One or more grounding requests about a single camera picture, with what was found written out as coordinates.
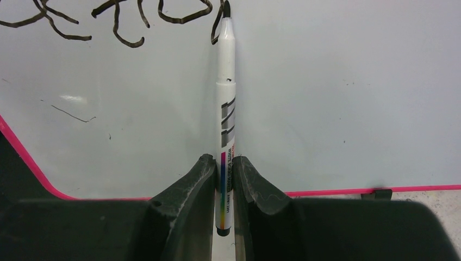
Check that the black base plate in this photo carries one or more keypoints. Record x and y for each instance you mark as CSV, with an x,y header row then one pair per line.
x,y
17,180

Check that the pink-framed whiteboard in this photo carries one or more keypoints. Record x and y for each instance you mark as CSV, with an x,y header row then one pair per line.
x,y
331,96

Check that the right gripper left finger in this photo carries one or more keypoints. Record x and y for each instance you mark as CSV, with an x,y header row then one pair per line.
x,y
176,224

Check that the black whiteboard clip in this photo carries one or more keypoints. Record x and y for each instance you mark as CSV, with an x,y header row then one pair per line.
x,y
378,194

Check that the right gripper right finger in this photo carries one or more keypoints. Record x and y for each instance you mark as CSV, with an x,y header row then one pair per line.
x,y
270,225

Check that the black whiteboard marker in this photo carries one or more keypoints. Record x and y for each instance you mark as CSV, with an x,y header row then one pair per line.
x,y
225,115

